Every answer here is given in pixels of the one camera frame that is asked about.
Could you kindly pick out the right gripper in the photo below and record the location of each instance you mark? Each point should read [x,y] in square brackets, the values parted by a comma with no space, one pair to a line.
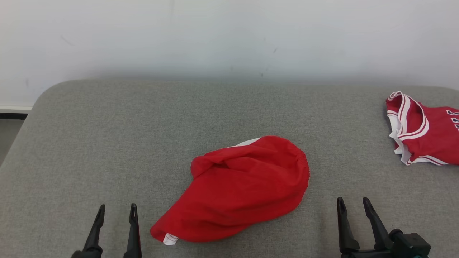
[408,247]

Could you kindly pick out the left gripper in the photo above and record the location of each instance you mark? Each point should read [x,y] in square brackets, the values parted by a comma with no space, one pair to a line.
[86,253]

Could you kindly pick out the red Bulls basketball jersey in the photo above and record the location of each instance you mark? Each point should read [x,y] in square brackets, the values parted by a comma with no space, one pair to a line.
[426,136]

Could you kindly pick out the red shorts with white trim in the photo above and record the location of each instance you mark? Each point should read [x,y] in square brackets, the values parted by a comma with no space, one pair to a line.
[240,190]

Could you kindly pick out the grey fabric sofa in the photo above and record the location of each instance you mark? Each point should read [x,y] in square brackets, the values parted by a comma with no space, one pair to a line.
[143,143]

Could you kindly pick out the white wall baseboard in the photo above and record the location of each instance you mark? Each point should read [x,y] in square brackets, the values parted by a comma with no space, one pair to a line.
[14,108]

